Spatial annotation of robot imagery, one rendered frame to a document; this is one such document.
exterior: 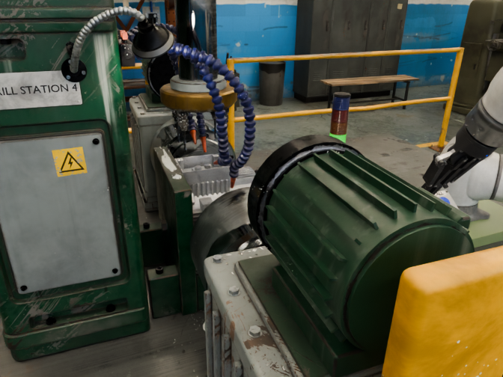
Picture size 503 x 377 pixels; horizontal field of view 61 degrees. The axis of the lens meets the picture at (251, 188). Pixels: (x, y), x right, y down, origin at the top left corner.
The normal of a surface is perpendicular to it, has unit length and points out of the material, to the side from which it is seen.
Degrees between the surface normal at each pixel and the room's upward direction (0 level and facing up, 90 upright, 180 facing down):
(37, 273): 90
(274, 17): 90
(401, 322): 90
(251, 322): 0
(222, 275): 0
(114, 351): 0
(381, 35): 90
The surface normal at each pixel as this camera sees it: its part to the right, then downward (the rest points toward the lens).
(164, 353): 0.01, -0.91
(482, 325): 0.35, 0.40
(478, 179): -0.36, 0.34
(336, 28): 0.11, 0.42
